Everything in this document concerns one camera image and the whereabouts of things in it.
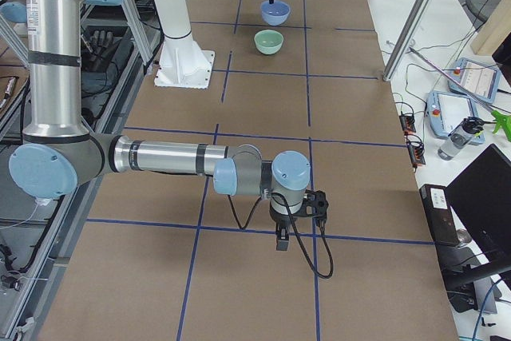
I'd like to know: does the teach pendant tablet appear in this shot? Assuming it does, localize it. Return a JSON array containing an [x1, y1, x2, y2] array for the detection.
[[426, 91, 478, 139], [446, 57, 501, 103]]

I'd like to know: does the wooden board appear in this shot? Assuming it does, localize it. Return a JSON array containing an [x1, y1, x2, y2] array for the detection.
[[470, 0, 511, 56]]

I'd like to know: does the brown paper table cover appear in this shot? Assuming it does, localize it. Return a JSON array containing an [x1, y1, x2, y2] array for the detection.
[[38, 0, 458, 340]]

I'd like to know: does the clear water bottle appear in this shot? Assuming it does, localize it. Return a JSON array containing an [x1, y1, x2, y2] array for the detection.
[[438, 117, 485, 161]]

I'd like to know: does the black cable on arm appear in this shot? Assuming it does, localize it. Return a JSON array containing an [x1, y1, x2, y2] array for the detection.
[[228, 192, 335, 280]]

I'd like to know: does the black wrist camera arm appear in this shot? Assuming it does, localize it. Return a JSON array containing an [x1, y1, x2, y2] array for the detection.
[[296, 190, 329, 234]]

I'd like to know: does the blue ceramic bowl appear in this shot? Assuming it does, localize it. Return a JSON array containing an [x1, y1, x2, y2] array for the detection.
[[260, 0, 291, 26]]

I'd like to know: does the aluminium frame post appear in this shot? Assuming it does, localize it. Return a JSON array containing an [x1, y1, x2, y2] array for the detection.
[[382, 0, 432, 81]]

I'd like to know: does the green ceramic bowl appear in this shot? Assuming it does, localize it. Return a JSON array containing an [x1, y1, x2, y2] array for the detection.
[[254, 30, 284, 55]]

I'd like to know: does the black monitor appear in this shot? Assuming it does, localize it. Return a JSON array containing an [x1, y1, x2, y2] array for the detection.
[[444, 144, 510, 290]]

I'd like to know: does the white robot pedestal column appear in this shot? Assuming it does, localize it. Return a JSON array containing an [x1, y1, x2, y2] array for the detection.
[[154, 0, 215, 89]]

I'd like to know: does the orange black connector module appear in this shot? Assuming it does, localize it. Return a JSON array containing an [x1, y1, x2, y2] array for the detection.
[[399, 113, 416, 134], [406, 137, 426, 169]]

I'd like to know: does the grey office chair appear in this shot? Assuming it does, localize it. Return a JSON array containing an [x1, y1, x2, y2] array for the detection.
[[465, 0, 501, 22]]

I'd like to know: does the chrome stand with green clip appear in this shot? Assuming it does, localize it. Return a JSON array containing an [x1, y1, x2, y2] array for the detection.
[[406, 46, 510, 141]]

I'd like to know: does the near teach pendant tablet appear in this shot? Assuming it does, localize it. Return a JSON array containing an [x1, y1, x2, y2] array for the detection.
[[426, 91, 478, 139]]

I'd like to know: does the far teach pendant tablet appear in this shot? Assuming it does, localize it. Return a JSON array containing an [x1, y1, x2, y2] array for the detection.
[[446, 57, 501, 103]]

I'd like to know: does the black box device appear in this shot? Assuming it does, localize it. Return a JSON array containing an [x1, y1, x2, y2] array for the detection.
[[419, 184, 458, 247]]

